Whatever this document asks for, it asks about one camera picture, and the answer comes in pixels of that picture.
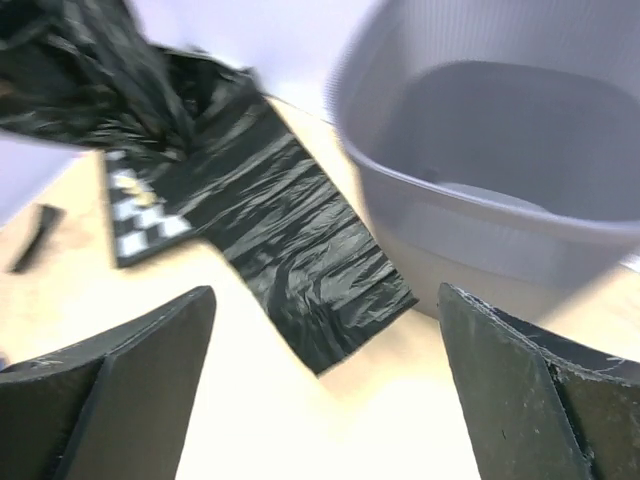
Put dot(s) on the black white chessboard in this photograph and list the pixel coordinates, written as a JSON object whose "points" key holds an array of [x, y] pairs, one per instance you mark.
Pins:
{"points": [[142, 224]]}

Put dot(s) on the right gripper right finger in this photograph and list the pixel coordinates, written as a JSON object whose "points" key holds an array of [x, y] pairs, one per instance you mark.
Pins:
{"points": [[538, 405]]}

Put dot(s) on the grey plastic trash bin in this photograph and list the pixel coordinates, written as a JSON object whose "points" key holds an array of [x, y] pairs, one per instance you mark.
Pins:
{"points": [[497, 143]]}

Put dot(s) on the black plastic trash bag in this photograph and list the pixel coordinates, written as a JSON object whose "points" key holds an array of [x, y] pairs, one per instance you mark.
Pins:
{"points": [[206, 140]]}

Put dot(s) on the small black flat piece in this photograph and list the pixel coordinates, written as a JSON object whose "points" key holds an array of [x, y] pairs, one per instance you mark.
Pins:
{"points": [[49, 216]]}

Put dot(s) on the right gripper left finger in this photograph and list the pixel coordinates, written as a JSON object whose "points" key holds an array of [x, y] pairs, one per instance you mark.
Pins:
{"points": [[113, 406]]}

